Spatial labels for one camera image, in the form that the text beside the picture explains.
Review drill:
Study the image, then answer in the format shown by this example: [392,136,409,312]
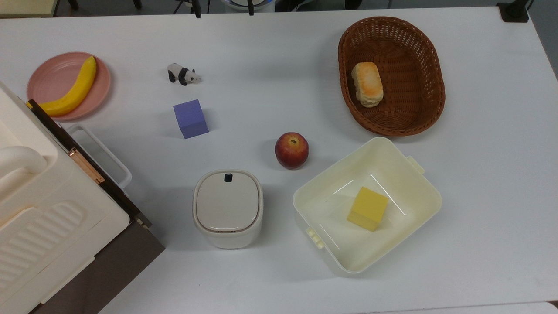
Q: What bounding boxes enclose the light wooden table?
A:
[0,0,60,19]

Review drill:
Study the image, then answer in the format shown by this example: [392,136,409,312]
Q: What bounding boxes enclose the red apple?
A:
[275,132,310,170]

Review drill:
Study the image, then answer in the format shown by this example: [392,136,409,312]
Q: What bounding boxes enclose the black tripod legs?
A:
[172,0,203,19]

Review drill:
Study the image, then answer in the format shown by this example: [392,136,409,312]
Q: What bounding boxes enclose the pink plate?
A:
[27,52,111,122]

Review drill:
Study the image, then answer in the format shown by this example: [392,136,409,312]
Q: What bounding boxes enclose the purple cube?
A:
[173,99,209,140]

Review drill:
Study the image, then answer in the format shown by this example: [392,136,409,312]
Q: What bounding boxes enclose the copper cabinet latch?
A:
[68,147,105,184]

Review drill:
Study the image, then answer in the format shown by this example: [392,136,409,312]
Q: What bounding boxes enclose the yellow foam cube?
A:
[347,187,389,232]

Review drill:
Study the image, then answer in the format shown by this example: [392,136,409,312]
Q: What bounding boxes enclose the white drawer handle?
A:
[67,124,133,189]

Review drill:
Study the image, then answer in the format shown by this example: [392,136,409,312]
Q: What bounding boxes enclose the panda figurine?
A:
[167,63,202,86]

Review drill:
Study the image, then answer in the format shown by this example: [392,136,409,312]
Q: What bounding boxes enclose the small cream lidded trash can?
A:
[193,170,264,249]

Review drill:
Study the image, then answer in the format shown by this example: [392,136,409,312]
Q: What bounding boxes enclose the yellow banana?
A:
[27,56,97,117]

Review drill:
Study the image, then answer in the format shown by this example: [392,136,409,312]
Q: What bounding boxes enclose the toasted bread loaf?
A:
[351,62,384,108]

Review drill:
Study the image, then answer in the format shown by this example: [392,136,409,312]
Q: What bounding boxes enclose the brown wicker basket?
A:
[338,17,446,137]

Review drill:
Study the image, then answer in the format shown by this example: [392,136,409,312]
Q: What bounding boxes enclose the dark brown drawer unit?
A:
[27,99,166,314]

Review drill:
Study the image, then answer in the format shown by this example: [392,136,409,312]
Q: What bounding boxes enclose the white plastic storage box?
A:
[293,137,442,275]

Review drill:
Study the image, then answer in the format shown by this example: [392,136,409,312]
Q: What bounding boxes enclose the black camera pole with base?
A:
[497,0,533,23]

